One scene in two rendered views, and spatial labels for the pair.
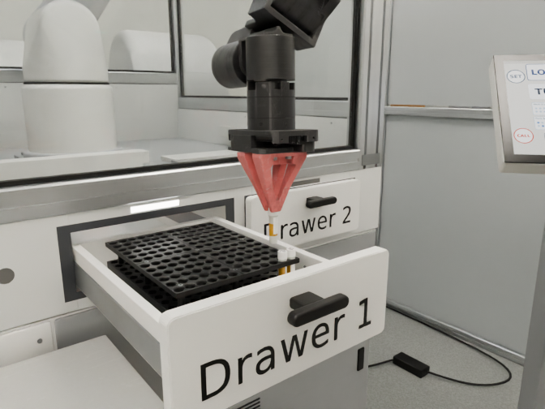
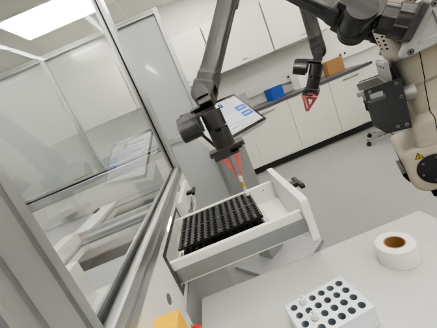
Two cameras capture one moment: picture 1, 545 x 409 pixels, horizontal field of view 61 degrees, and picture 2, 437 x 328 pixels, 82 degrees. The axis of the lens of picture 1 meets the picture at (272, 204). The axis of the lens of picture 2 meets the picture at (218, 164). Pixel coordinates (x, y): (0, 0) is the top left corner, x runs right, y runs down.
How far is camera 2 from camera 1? 0.59 m
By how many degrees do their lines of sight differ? 49
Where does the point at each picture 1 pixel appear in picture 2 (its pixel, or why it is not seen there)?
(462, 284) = not seen: hidden behind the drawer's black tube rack
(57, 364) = (218, 317)
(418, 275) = not seen: hidden behind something
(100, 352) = (219, 298)
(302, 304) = (295, 183)
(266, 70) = (222, 121)
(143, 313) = (268, 226)
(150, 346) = (280, 233)
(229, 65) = (197, 129)
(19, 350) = not seen: outside the picture
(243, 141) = (225, 153)
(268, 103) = (228, 133)
